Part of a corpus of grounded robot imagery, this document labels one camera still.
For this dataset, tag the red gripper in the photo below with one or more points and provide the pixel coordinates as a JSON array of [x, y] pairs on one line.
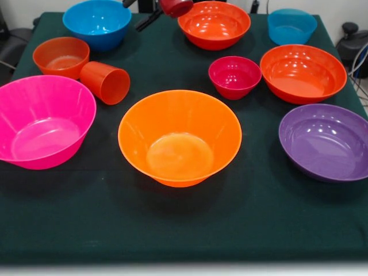
[[176, 7]]

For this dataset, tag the large blue bowl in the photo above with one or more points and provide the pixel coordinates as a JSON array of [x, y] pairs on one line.
[[96, 20]]

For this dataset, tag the wide red-orange bowl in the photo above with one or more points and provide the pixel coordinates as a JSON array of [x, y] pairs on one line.
[[214, 28], [302, 74]]

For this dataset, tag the orange cup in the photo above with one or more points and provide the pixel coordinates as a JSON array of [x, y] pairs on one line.
[[106, 83]]

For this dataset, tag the small orange bowl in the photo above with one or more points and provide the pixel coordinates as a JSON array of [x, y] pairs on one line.
[[57, 46]]

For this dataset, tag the large yellow-orange bowl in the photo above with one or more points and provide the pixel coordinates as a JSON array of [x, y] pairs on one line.
[[178, 155]]

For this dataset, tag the large pink bowl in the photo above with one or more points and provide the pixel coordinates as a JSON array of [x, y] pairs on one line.
[[43, 138]]

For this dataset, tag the small magenta bowl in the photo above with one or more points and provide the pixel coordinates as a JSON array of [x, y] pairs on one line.
[[234, 76]]

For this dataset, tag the black cylindrical plug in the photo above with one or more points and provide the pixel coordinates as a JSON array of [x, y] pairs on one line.
[[255, 6]]

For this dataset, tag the grey office chair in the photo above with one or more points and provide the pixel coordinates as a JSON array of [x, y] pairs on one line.
[[17, 40]]

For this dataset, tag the small light blue bowl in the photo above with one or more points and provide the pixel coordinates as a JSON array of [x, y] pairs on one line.
[[290, 36]]

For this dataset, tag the dark green tablecloth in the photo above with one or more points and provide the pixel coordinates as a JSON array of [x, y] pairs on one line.
[[184, 218]]

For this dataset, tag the black office chair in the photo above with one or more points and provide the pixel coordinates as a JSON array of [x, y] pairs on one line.
[[353, 43]]

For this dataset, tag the wide purple bowl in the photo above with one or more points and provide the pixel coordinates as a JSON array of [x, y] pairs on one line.
[[322, 143]]

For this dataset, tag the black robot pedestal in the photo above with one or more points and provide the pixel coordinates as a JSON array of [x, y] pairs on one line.
[[146, 5]]

